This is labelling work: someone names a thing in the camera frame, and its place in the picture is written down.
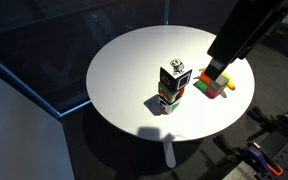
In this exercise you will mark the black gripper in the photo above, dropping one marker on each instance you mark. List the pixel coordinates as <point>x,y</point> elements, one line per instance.
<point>237,36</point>

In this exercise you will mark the grey block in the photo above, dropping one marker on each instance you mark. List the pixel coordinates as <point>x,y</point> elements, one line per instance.
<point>221,82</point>

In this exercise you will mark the pink block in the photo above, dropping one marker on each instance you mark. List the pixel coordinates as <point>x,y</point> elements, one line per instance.
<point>213,92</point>

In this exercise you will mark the green block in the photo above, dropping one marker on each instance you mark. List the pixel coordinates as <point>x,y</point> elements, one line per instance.
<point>200,86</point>

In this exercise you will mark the yellow banana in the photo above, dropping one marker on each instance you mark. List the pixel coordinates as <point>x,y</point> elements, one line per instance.
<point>230,83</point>

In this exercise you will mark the green orange picture cube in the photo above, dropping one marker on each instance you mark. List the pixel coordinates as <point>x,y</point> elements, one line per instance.
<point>169,93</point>

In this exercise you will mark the white multicolour picture cube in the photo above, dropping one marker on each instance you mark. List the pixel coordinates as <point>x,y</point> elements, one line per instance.
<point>167,105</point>

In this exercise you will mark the black clamp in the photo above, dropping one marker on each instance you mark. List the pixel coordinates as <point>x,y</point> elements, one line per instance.
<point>262,120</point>
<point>225,145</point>

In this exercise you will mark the white table leg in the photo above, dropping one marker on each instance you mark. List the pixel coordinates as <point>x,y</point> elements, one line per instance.
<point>169,155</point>

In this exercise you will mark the white panel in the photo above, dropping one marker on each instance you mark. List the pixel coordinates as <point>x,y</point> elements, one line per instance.
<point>20,140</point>

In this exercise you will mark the blue frame rail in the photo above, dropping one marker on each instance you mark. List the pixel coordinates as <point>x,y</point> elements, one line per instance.
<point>20,88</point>

